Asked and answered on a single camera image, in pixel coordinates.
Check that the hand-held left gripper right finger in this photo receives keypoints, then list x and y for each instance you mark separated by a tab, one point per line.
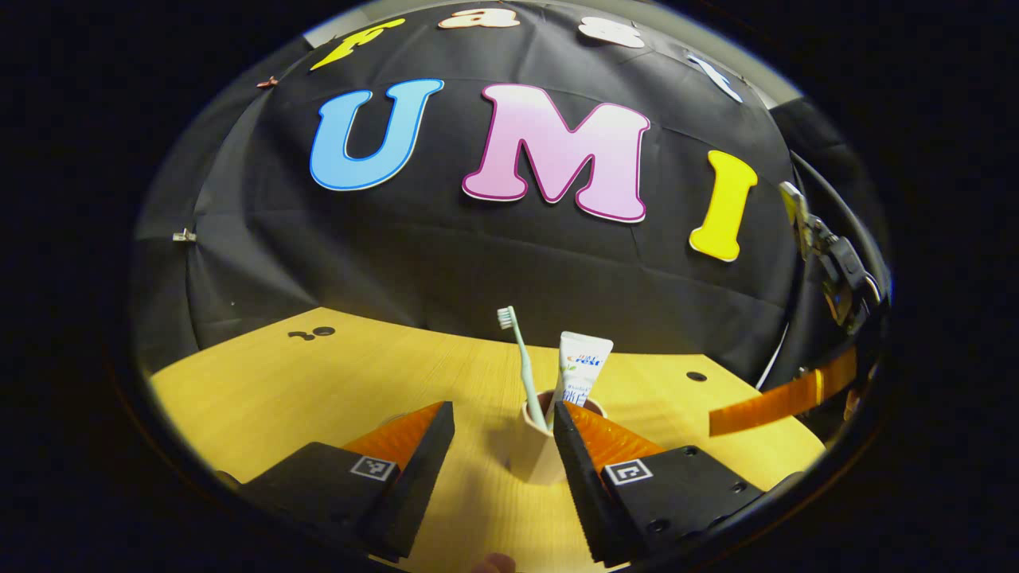
577	477

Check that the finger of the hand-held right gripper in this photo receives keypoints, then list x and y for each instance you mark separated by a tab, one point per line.
772	402

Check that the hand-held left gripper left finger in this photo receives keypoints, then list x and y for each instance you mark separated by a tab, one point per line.
422	477

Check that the white toothpaste tube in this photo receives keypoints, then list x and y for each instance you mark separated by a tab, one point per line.
585	358

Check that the pale green toothbrush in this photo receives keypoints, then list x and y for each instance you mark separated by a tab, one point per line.
521	358

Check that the wooden desktop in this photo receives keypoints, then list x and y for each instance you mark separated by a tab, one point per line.
279	398

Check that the black backdrop cloth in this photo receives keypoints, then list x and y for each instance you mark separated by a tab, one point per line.
438	263

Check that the small white clip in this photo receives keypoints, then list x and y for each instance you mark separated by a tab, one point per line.
185	235

